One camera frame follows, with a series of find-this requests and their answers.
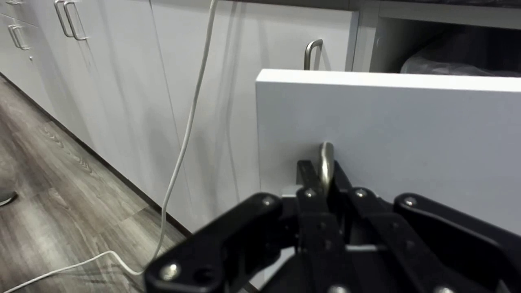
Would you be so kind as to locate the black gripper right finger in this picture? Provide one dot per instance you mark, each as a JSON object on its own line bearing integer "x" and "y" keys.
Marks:
{"x": 434, "y": 245}

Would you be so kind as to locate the white drawer front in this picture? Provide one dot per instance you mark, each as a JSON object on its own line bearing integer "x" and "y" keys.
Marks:
{"x": 408, "y": 141}

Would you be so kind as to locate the dark stone countertop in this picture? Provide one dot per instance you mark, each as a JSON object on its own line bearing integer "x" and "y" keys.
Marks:
{"x": 303, "y": 3}

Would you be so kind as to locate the white cabinet door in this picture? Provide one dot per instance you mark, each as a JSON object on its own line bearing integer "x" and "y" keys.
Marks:
{"x": 54, "y": 82}
{"x": 245, "y": 136}
{"x": 119, "y": 82}

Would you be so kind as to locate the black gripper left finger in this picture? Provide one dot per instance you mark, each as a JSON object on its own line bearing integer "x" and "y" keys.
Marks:
{"x": 233, "y": 239}

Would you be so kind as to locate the white lower cabinet body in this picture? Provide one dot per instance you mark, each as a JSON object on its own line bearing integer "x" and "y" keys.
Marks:
{"x": 362, "y": 38}

